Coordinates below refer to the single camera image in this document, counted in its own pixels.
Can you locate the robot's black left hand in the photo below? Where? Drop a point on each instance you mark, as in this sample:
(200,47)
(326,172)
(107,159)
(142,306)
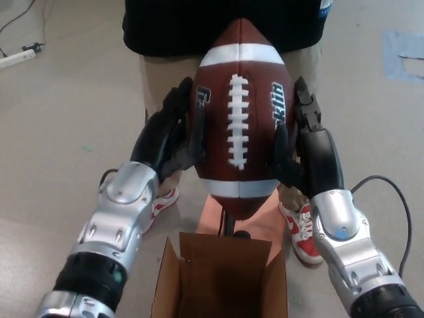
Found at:
(155,139)

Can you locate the robot's black right hand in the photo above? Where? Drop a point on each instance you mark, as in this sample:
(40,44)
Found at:
(318,159)

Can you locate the brown football with white laces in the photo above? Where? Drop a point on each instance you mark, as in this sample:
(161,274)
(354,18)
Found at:
(251,149)

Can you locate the person's right red white sneaker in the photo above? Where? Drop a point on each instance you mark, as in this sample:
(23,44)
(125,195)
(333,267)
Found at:
(164,205)

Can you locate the person's red white sneaker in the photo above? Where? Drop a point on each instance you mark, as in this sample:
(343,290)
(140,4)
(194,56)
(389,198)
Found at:
(303,238)
(164,205)

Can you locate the person's left red white sneaker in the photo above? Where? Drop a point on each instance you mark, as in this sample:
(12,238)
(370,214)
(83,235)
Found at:
(303,238)

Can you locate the person's black shirt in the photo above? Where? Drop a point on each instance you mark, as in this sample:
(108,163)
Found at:
(172,26)

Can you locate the orange flat board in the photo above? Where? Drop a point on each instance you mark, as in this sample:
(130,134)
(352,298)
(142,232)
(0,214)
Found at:
(208,222)

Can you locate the black hand air pump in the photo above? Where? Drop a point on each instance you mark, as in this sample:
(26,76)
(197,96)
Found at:
(228,227)

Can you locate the blue tape floor patch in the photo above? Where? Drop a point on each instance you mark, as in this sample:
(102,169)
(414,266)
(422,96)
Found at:
(397,56)

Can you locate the open brown cardboard box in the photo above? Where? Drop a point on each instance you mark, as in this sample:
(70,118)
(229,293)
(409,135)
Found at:
(202,261)

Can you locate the white blue shirt label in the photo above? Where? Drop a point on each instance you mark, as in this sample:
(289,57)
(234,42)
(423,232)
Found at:
(326,7)

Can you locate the black plug adapter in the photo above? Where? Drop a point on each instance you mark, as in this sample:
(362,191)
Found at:
(32,46)

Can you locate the white power strip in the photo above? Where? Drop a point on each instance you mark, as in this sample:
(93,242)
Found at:
(16,59)

